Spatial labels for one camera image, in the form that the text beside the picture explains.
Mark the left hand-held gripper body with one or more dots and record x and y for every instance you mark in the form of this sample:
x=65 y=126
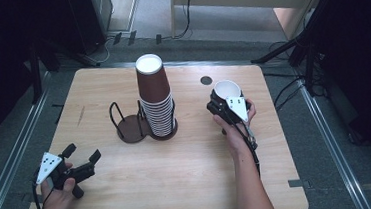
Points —
x=78 y=172

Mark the stack of brown cups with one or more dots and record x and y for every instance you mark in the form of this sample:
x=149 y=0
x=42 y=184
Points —
x=156 y=106

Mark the black metal tripod stand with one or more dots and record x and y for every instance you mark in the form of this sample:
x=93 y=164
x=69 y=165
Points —
x=279 y=51

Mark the person's right hand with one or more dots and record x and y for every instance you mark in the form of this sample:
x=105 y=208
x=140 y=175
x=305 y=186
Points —
x=239 y=140

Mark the beige cabinet panel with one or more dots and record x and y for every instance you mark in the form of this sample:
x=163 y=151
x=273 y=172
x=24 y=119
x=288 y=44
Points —
x=287 y=21

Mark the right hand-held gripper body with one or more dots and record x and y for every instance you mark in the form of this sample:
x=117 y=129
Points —
x=235 y=109

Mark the person's left hand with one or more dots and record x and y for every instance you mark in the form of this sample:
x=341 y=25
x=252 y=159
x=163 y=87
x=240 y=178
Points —
x=56 y=203

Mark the white paper cup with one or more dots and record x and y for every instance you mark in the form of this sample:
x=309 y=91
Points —
x=227 y=88

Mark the metal floor rail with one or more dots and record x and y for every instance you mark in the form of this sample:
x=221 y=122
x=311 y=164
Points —
x=334 y=146
x=13 y=148

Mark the black cabinet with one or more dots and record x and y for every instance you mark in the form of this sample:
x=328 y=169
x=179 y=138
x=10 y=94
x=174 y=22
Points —
x=94 y=14

